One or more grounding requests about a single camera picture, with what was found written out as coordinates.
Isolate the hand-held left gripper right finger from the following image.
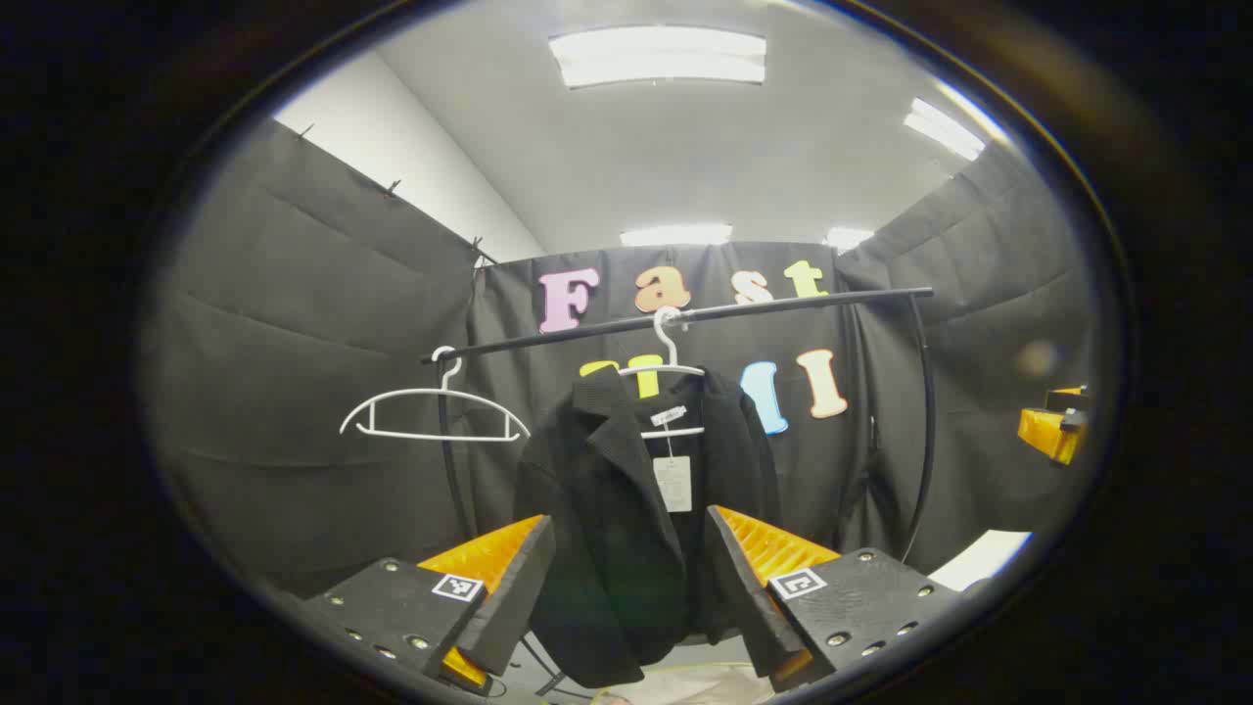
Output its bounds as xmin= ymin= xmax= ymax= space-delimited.
xmin=705 ymin=504 xmax=985 ymax=694

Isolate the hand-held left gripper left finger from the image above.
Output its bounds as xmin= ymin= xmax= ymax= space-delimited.
xmin=294 ymin=514 xmax=559 ymax=698

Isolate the black knit jacket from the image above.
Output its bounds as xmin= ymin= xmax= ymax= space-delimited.
xmin=514 ymin=367 xmax=784 ymax=689

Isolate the white plastic hanger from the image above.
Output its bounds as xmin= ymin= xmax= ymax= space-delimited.
xmin=617 ymin=305 xmax=708 ymax=440
xmin=339 ymin=345 xmax=532 ymax=444

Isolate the black metal clothes rack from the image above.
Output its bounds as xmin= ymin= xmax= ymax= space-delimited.
xmin=421 ymin=286 xmax=939 ymax=567

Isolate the white paper hang tag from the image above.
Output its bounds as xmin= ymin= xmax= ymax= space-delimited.
xmin=653 ymin=455 xmax=694 ymax=514

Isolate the black backdrop cloth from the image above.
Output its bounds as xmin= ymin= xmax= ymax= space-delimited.
xmin=147 ymin=117 xmax=1092 ymax=598

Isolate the large ceiling light panel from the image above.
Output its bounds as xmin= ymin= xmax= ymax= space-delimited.
xmin=548 ymin=26 xmax=767 ymax=89

